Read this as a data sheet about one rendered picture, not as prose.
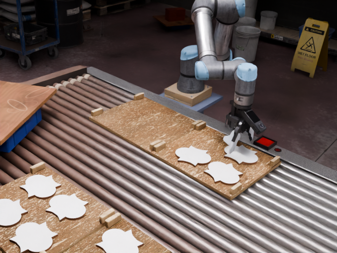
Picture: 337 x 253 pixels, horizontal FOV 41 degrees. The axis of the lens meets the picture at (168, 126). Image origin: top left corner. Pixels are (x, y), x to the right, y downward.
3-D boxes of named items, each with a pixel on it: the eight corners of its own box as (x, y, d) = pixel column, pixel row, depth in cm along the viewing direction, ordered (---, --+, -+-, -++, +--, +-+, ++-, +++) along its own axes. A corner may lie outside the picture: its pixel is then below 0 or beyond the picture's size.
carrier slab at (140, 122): (143, 98, 234) (143, 95, 233) (203, 127, 210) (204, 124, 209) (89, 119, 211) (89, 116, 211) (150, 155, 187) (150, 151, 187)
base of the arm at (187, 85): (190, 79, 258) (190, 63, 253) (209, 88, 249) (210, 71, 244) (171, 87, 249) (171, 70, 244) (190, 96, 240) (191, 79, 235)
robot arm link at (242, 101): (258, 93, 176) (245, 99, 170) (256, 103, 178) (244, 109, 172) (241, 87, 180) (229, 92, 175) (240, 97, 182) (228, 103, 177)
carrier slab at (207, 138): (204, 127, 210) (204, 124, 209) (281, 164, 186) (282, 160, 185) (150, 155, 187) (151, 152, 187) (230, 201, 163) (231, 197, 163)
